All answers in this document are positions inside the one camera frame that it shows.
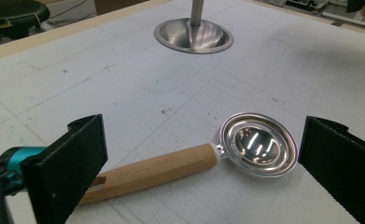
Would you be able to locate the white tube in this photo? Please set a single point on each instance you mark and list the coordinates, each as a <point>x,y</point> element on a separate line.
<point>345,19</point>

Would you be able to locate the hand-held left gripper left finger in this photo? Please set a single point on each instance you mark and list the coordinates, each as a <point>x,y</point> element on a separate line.
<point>65,168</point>

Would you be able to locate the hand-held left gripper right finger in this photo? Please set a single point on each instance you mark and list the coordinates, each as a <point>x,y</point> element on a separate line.
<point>342,165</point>

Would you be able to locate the black round stool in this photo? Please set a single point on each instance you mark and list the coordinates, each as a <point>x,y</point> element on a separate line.
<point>12,15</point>

